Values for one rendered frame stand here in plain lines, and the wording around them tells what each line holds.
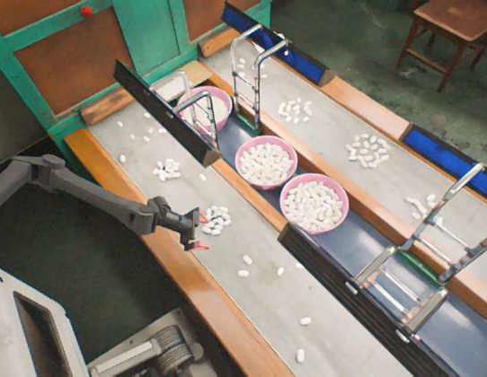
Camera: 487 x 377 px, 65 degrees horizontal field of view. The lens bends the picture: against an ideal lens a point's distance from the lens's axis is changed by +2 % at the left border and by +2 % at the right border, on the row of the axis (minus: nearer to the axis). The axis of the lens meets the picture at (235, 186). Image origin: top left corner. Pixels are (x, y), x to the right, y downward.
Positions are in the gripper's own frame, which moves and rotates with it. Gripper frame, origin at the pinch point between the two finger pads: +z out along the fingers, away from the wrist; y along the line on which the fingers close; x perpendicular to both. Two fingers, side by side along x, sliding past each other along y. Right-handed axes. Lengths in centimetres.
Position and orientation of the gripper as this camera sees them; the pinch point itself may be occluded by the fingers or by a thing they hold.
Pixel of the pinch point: (207, 234)
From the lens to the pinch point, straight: 128.7
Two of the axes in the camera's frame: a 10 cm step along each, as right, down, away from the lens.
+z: 6.8, 3.7, 6.3
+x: 7.3, -4.0, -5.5
